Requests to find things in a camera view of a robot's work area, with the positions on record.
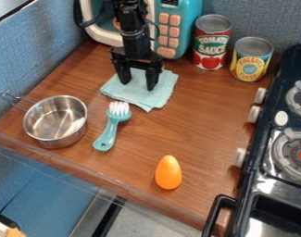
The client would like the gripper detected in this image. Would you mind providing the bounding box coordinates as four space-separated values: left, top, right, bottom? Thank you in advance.
108 29 166 92

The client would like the toy stove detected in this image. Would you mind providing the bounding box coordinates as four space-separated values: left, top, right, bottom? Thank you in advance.
200 43 301 237

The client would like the silver pot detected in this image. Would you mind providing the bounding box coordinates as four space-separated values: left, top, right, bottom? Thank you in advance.
0 93 90 150

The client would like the red tomato sauce can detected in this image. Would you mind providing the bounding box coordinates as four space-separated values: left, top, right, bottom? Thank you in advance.
192 13 234 71

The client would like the blue cloth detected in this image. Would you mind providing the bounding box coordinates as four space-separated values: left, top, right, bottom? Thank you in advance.
99 68 181 113

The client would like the orange toy egg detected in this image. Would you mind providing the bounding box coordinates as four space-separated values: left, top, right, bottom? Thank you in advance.
154 155 184 191

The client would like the toy microwave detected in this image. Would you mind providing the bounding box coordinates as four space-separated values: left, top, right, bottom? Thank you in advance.
77 0 205 60

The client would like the teal dish brush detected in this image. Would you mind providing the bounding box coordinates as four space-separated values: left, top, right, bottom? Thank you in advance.
92 101 133 152

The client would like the yellow pineapple can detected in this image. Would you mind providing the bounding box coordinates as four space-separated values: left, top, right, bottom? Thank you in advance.
229 36 275 83

